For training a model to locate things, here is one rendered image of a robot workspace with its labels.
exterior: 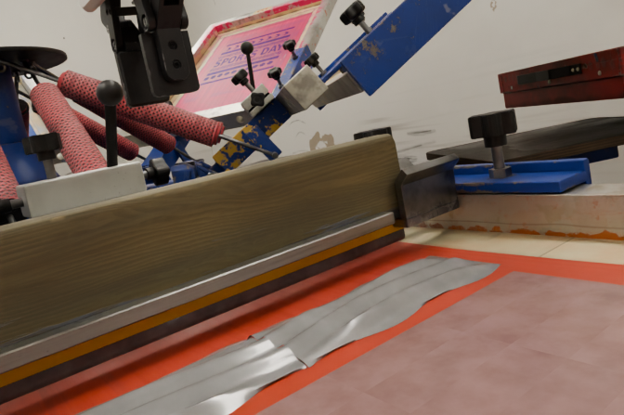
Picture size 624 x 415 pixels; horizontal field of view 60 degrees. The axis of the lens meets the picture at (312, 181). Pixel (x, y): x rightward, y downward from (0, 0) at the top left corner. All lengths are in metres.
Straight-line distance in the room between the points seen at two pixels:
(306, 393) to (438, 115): 2.58
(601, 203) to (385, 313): 0.19
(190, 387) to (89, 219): 0.12
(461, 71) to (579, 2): 0.61
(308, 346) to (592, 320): 0.15
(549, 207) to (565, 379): 0.23
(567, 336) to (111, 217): 0.27
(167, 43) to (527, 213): 0.32
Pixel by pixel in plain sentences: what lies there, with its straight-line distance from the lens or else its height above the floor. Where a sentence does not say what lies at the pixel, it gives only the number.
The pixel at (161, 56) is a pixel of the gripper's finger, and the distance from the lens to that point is 0.36.
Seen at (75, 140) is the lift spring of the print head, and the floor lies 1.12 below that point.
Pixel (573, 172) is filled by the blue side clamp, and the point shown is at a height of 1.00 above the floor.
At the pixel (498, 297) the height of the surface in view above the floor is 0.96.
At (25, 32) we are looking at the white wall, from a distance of 4.67.
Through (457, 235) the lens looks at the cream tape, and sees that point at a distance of 0.52.
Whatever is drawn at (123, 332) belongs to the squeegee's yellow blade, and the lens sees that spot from 0.38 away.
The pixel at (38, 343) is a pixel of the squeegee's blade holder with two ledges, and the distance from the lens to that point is 0.35.
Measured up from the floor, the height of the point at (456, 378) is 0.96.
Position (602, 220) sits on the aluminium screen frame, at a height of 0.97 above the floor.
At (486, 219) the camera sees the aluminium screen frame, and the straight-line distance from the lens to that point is 0.52.
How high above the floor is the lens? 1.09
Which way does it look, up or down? 7 degrees down
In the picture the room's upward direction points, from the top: 11 degrees counter-clockwise
